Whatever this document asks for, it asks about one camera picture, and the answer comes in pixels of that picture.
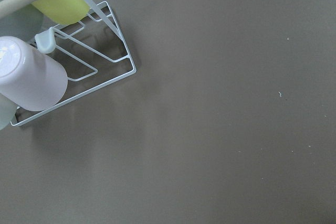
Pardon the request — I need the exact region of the white wire cup rack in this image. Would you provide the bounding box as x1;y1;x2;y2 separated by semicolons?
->
10;0;137;126

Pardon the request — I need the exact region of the pink plastic cup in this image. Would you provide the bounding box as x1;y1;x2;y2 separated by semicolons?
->
1;36;68;111

